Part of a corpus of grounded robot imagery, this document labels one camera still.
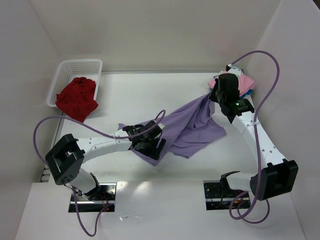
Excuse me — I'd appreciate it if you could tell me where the purple t shirt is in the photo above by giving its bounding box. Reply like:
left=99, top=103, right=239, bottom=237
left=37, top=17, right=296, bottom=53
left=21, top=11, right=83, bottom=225
left=117, top=91, right=227, bottom=168

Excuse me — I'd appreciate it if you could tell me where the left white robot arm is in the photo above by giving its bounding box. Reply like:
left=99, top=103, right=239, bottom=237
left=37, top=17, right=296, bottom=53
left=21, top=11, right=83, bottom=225
left=45, top=120, right=166, bottom=200

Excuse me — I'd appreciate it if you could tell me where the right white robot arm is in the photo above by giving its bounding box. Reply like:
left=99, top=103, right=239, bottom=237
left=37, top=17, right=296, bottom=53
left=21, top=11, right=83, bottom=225
left=209, top=73, right=299, bottom=201

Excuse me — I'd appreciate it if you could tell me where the pink folded t shirt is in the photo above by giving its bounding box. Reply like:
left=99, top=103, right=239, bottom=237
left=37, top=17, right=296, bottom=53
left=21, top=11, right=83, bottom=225
left=207, top=73, right=256, bottom=97

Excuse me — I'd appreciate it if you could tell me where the blue folded t shirt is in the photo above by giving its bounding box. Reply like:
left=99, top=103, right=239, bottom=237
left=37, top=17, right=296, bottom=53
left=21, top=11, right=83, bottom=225
left=240, top=89, right=254, bottom=99

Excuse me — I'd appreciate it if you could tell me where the red t shirt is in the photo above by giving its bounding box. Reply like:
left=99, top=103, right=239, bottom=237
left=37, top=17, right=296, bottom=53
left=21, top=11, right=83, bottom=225
left=55, top=77, right=99, bottom=123

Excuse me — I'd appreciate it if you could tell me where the white plastic basket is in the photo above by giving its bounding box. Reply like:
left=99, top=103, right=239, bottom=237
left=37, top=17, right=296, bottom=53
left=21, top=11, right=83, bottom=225
left=46, top=59, right=103, bottom=108

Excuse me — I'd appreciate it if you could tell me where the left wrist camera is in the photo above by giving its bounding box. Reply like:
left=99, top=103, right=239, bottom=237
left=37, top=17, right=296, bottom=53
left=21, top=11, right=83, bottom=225
left=155, top=122, right=165, bottom=130

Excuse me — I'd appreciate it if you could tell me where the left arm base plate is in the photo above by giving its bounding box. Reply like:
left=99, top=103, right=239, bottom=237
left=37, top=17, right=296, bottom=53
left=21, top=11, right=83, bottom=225
left=68, top=183, right=117, bottom=213

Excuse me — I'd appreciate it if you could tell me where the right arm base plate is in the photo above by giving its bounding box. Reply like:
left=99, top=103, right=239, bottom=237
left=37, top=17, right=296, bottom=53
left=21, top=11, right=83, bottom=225
left=203, top=180, right=253, bottom=211

